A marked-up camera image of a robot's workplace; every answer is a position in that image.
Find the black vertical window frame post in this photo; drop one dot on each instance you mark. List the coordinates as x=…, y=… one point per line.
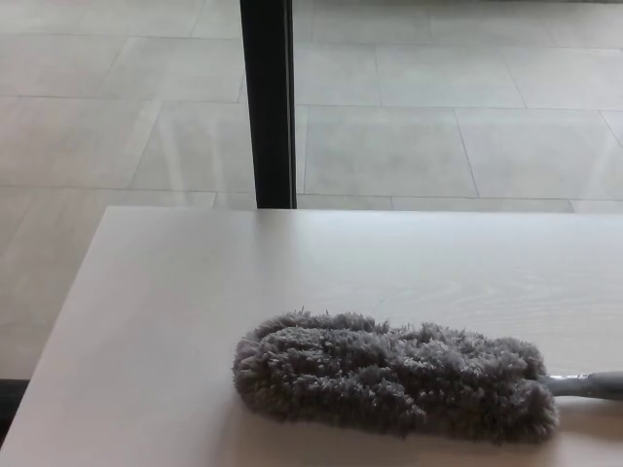
x=267, y=102

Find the dark floor baseboard strip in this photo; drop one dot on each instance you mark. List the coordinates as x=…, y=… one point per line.
x=12, y=396

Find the grey fluffy microfibre duster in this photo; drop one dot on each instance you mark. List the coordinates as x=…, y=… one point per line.
x=379, y=379

